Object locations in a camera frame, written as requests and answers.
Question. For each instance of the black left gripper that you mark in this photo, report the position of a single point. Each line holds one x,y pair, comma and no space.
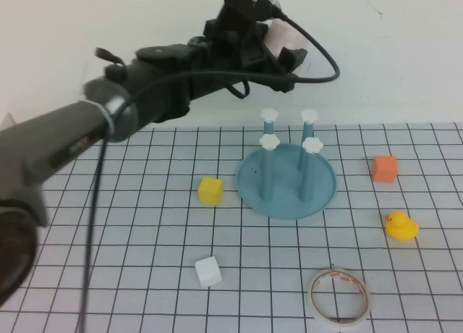
231,47

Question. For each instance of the pink plastic cup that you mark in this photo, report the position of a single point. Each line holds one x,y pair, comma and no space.
285,34

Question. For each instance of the blue cup stand white knobs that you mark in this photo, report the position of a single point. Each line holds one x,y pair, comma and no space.
285,195

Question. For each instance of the orange foam cube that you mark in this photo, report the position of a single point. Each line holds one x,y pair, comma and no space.
384,169

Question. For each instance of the yellow foam cube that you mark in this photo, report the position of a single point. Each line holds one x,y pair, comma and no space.
210,192

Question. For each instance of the yellow rubber duck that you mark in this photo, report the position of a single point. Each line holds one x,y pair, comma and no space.
399,228

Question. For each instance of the white black grid tablecloth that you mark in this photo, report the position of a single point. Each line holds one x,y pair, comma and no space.
181,231

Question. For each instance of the white foam cube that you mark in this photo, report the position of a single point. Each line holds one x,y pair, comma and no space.
208,275

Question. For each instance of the white tape roll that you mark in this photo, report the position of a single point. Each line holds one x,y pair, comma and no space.
314,300

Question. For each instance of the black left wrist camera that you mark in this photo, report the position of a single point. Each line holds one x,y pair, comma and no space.
246,0

